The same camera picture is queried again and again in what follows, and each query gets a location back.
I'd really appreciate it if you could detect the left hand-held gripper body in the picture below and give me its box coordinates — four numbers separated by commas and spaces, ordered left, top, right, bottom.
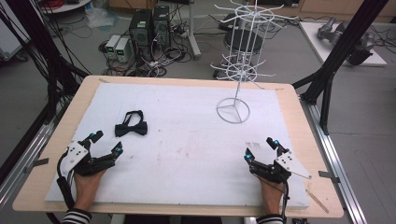
61, 139, 117, 177

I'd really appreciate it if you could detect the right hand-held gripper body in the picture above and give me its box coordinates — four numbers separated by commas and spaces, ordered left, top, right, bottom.
247, 150, 313, 185

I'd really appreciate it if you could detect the black bow tie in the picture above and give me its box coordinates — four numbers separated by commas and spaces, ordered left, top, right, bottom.
114, 109, 149, 138

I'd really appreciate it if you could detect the white wire display rack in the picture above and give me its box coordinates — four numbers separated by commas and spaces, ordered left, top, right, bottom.
209, 0, 300, 125

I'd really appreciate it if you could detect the person's left hand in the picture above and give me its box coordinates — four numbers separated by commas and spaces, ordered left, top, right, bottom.
73, 169, 107, 213

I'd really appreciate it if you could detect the person's right hand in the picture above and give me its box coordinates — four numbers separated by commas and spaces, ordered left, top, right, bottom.
259, 178, 286, 217

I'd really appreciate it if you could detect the wooden stick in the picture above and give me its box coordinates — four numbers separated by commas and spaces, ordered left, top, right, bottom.
305, 189, 330, 215

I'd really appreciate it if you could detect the white foam board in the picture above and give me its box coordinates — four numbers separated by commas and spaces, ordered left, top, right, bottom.
45, 82, 311, 209

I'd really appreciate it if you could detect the grey bench power supply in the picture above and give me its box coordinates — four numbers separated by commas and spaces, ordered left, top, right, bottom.
115, 37, 132, 63
105, 34, 121, 59

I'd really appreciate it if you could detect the black round stool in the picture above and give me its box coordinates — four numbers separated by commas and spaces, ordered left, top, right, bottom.
223, 28, 264, 54

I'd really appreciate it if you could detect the white floor panel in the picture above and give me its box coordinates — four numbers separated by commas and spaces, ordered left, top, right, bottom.
298, 21, 389, 67

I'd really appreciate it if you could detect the large black computer tower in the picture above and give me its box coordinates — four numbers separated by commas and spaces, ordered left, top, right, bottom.
128, 8, 154, 61

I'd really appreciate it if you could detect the clear plastic bag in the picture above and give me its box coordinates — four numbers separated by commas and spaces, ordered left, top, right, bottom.
84, 7, 120, 30

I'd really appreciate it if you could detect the slim black computer tower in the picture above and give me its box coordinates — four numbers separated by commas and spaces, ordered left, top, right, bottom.
151, 5, 172, 50

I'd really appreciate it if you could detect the round white table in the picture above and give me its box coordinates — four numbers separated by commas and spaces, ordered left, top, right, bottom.
39, 0, 92, 15

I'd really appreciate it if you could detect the grey metal stand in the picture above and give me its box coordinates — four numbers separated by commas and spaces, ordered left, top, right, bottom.
185, 0, 203, 61

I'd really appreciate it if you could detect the thick black gripper cable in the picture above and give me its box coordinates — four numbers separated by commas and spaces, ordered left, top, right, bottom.
55, 148, 77, 210

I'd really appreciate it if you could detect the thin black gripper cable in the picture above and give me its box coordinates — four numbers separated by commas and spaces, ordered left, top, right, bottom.
280, 180, 290, 224

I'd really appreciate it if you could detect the grey metal bracket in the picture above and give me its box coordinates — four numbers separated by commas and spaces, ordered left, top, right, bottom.
318, 170, 341, 184
23, 157, 50, 175

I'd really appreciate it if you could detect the aluminium rail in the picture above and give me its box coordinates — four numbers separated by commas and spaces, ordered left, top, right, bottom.
299, 98, 369, 224
0, 122, 55, 208

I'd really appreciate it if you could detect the black frame post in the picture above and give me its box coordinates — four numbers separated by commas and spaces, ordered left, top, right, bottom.
291, 0, 390, 136
0, 0, 92, 125

